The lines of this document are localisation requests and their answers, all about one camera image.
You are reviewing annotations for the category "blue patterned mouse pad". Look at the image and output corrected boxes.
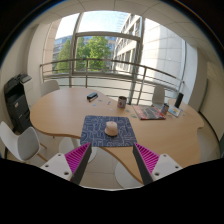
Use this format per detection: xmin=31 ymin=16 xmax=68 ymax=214
xmin=79 ymin=115 xmax=138 ymax=148

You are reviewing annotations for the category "black upright device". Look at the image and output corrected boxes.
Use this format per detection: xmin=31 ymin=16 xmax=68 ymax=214
xmin=174 ymin=92 xmax=185 ymax=109

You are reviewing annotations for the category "metal balcony railing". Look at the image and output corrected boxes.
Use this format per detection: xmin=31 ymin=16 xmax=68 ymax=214
xmin=39 ymin=58 xmax=185 ymax=106

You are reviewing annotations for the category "mug with red print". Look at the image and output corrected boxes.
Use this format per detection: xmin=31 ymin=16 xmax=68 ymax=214
xmin=116 ymin=95 xmax=128 ymax=109

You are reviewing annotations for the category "pale pink computer mouse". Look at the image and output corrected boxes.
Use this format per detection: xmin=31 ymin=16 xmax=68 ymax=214
xmin=104 ymin=120 xmax=119 ymax=137

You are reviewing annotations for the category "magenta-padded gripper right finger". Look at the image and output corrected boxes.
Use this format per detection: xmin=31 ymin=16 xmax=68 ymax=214
xmin=132 ymin=142 xmax=184 ymax=186

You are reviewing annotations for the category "black whiteboard eraser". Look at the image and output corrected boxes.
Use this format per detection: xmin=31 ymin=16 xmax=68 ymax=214
xmin=86 ymin=92 xmax=99 ymax=101

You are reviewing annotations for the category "small printed card stand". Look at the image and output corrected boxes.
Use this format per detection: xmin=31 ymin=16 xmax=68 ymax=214
xmin=167 ymin=105 xmax=183 ymax=118

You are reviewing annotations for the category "small printed can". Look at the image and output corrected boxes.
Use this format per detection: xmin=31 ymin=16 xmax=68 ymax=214
xmin=160 ymin=102 xmax=170 ymax=116

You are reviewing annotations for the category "red and grey magazine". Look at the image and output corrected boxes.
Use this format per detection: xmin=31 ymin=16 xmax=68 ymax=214
xmin=132 ymin=104 xmax=167 ymax=121

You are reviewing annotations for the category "black office printer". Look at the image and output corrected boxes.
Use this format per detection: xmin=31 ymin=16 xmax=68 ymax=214
xmin=3 ymin=73 xmax=34 ymax=134

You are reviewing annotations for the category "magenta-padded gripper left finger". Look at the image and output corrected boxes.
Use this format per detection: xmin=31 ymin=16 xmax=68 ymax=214
xmin=40 ymin=142 xmax=93 ymax=186

